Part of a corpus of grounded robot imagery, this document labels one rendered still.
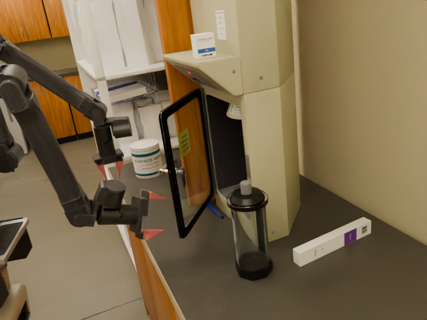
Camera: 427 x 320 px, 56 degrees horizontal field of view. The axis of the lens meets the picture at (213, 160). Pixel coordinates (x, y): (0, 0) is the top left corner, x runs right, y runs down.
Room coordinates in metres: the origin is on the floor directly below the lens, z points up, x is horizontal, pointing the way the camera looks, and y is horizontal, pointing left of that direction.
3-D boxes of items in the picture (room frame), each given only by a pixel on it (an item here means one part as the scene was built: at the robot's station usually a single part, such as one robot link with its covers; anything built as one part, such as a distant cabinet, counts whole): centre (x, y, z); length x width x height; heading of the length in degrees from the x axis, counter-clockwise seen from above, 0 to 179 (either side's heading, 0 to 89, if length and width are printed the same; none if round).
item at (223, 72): (1.17, 0.01, 1.46); 0.32 x 0.12 x 0.10; 20
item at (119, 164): (1.36, 0.36, 1.14); 0.07 x 0.07 x 0.09; 21
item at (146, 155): (1.74, 0.30, 1.02); 0.13 x 0.13 x 0.15
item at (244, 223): (0.94, -0.07, 1.06); 0.11 x 0.11 x 0.21
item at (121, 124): (1.37, 0.33, 1.30); 0.11 x 0.09 x 0.12; 97
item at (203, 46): (1.12, -0.01, 1.54); 0.05 x 0.05 x 0.06; 16
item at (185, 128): (1.19, 0.07, 1.19); 0.30 x 0.01 x 0.40; 159
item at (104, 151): (1.36, 0.37, 1.21); 0.10 x 0.07 x 0.07; 111
